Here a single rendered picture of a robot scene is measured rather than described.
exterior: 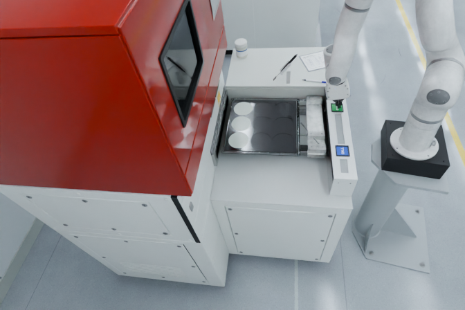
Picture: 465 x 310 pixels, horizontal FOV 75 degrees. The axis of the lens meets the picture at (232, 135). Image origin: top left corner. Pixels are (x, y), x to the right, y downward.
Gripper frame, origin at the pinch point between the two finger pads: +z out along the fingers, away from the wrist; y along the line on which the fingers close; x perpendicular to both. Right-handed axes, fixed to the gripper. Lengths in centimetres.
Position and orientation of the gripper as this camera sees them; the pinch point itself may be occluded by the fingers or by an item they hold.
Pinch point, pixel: (338, 103)
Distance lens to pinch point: 154.6
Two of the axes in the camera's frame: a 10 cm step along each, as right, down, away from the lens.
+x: 1.3, -7.8, 6.2
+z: 3.1, 6.2, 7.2
